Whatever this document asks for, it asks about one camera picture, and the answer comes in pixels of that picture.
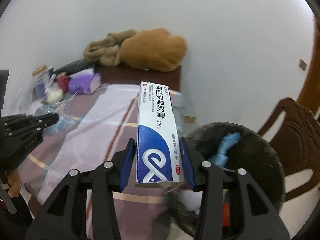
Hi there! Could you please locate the white tissue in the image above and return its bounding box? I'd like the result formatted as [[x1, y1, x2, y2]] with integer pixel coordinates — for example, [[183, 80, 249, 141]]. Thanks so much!
[[178, 189, 202, 214]]

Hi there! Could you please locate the white blue medicine box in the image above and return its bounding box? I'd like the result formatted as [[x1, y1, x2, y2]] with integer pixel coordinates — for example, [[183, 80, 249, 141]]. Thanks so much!
[[136, 81, 184, 187]]

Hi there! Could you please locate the white dough in plastic bag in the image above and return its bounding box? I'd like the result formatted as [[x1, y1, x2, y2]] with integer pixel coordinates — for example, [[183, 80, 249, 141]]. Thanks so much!
[[44, 74, 64, 105]]

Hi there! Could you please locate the person's left hand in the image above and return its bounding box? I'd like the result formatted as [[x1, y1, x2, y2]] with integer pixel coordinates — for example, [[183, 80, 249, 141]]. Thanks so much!
[[7, 170, 21, 198]]

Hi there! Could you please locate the clear crumpled plastic bag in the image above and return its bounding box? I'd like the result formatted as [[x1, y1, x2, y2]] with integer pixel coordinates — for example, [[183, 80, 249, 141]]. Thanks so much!
[[18, 89, 43, 115]]

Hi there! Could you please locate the red cardboard box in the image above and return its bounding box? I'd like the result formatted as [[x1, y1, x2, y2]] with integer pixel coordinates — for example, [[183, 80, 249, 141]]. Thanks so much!
[[222, 203, 230, 226]]

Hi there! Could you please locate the blue white gold-lid canister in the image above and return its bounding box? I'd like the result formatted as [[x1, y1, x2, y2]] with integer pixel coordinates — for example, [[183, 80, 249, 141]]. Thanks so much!
[[32, 65, 54, 99]]

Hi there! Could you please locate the black flat case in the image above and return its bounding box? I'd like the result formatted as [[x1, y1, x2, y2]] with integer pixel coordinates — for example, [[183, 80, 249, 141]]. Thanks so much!
[[54, 60, 97, 75]]

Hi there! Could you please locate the red drink can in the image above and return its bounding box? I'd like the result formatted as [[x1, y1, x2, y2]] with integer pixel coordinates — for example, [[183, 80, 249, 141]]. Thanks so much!
[[56, 72, 69, 93]]

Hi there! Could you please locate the purple tissue pack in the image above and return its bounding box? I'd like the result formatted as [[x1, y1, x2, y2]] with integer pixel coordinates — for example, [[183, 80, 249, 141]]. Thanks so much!
[[68, 68, 101, 94]]

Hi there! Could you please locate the black trash bag bin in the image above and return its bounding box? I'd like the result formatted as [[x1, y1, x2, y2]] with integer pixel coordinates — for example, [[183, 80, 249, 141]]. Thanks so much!
[[152, 122, 286, 240]]

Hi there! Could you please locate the clear printed plastic wrapper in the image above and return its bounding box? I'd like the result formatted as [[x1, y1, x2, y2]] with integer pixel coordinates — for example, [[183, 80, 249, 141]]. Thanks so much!
[[35, 96, 74, 122]]

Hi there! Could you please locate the beige fleece blanket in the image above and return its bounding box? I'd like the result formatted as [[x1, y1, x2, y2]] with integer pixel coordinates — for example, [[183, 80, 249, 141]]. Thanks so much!
[[83, 30, 137, 67]]

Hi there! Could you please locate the brown wooden chair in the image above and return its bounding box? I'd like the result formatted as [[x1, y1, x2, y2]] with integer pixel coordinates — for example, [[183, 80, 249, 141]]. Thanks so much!
[[258, 20, 319, 201]]

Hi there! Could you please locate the wall socket plate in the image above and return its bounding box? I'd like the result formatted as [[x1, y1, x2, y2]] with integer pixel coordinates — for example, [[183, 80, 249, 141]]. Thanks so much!
[[298, 59, 308, 72]]

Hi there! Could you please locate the brown cloud-shaped pillow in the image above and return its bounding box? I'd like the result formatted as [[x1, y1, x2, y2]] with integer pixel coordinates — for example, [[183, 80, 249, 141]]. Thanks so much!
[[119, 28, 187, 72]]

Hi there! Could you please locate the patchwork tablecloth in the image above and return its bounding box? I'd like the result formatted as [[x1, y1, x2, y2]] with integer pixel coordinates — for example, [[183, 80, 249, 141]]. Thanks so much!
[[18, 82, 196, 240]]

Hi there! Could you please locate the light blue wrapper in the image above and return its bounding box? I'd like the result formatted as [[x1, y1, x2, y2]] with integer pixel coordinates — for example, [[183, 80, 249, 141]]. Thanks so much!
[[208, 132, 241, 168]]

